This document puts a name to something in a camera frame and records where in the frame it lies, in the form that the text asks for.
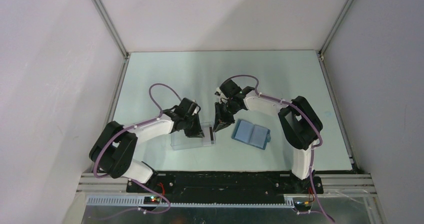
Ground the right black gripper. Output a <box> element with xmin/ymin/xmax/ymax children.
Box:
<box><xmin>213</xmin><ymin>99</ymin><xmax>241</xmax><ymax>133</ymax></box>

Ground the clear plastic card box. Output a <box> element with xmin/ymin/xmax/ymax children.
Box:
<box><xmin>170</xmin><ymin>121</ymin><xmax>218</xmax><ymax>151</ymax></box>

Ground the blue leather card holder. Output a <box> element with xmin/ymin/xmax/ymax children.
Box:
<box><xmin>231</xmin><ymin>119</ymin><xmax>271</xmax><ymax>150</ymax></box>

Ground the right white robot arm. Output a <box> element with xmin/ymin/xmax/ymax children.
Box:
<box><xmin>213</xmin><ymin>78</ymin><xmax>323</xmax><ymax>193</ymax></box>

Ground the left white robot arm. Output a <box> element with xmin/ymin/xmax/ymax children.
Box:
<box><xmin>88</xmin><ymin>98</ymin><xmax>204</xmax><ymax>192</ymax></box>

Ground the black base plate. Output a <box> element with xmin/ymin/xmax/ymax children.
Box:
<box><xmin>146</xmin><ymin>171</ymin><xmax>324</xmax><ymax>205</ymax></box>

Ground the aluminium frame rail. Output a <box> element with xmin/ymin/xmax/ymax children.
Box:
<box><xmin>91</xmin><ymin>0</ymin><xmax>129</xmax><ymax>59</ymax></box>

